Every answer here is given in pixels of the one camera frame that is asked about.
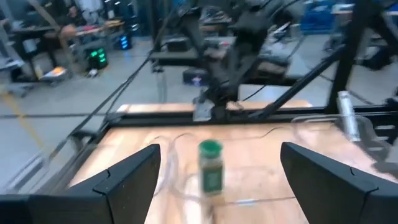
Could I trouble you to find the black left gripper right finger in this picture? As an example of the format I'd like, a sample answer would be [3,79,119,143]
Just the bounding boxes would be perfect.
[280,142,398,224]

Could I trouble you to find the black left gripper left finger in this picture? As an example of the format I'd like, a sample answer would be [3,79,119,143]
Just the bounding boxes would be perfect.
[0,143,162,224]

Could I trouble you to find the green-lid spice jar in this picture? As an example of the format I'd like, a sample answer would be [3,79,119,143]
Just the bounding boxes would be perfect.
[198,139,224,197]

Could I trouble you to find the narrow clear plastic bin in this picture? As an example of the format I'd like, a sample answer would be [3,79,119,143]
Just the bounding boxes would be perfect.
[152,132,299,224]

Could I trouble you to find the wide clear plastic bin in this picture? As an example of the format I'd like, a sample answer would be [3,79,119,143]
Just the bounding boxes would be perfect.
[291,113,394,170]

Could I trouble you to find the silver cylindrical tool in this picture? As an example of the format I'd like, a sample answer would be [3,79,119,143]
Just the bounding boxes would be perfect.
[336,90,362,143]

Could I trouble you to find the blue floor box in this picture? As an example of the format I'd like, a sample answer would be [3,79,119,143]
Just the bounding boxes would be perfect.
[182,67,210,87]

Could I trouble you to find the green-lit computer tower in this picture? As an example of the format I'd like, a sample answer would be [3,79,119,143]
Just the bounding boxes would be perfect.
[88,46,109,70]

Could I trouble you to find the blue-lit computer tower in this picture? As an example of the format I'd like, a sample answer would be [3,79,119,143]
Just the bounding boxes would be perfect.
[119,33,134,51]

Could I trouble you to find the person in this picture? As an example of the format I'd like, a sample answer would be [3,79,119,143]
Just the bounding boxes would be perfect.
[40,0,105,43]

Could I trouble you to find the blue storage bins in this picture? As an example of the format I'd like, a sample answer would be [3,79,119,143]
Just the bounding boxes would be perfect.
[300,0,338,34]

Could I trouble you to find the black office desk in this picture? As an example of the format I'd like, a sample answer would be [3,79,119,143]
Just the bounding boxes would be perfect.
[9,18,125,82]

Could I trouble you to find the black aluminium table frame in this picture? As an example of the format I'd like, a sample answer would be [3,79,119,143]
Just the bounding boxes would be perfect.
[40,0,398,195]

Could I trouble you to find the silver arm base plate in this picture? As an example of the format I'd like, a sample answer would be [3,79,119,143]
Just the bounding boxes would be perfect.
[192,98,216,123]

